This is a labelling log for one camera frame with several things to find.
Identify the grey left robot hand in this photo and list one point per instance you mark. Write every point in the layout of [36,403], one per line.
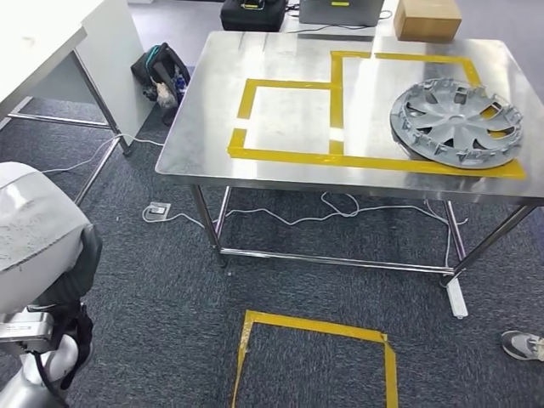
[91,259]

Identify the white power strip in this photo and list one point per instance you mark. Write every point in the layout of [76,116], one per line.
[456,298]

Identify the person's grey shoe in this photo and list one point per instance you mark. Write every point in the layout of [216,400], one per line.
[523,344]

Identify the black backpack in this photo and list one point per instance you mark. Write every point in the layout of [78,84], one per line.
[164,70]

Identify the brown cardboard box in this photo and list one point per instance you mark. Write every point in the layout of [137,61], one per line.
[427,19]

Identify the floor power socket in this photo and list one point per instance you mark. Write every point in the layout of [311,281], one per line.
[161,211]

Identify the grey flat slotted device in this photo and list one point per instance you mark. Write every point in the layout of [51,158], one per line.
[336,36]

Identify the stainless steel workbench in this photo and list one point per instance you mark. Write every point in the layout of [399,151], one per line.
[204,124]

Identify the white plastic car part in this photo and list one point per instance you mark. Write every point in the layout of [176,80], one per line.
[38,236]

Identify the yellow tape square outline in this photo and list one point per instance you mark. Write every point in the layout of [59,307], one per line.
[315,326]

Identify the black equipment case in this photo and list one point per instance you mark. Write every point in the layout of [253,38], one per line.
[250,17]

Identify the white desk with metal legs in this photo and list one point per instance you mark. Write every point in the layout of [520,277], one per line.
[110,67]

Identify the grey plastic wheel hubcap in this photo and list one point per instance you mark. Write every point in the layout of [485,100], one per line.
[456,121]

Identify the grey laptop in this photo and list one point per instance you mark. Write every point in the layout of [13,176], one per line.
[339,14]

